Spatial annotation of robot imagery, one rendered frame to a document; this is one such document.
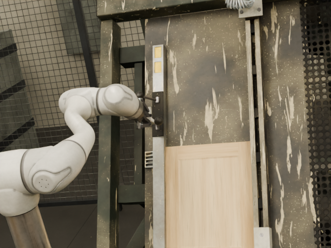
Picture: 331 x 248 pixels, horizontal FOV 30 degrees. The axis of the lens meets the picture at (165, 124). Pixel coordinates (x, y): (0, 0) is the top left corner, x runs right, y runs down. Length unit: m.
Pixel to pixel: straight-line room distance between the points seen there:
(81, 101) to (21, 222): 0.56
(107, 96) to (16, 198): 0.56
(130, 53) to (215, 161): 0.68
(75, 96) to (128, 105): 0.20
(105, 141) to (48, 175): 1.05
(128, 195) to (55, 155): 1.04
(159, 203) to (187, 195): 0.12
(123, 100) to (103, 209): 0.67
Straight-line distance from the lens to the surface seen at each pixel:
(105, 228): 2.68
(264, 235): 2.47
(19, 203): 1.83
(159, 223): 2.60
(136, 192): 2.73
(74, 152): 1.79
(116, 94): 2.17
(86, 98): 2.24
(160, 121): 2.54
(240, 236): 2.54
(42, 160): 1.74
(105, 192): 2.69
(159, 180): 2.62
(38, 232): 1.90
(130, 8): 2.83
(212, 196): 2.58
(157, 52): 2.77
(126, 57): 2.90
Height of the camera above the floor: 2.17
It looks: 17 degrees down
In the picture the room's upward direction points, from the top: 10 degrees counter-clockwise
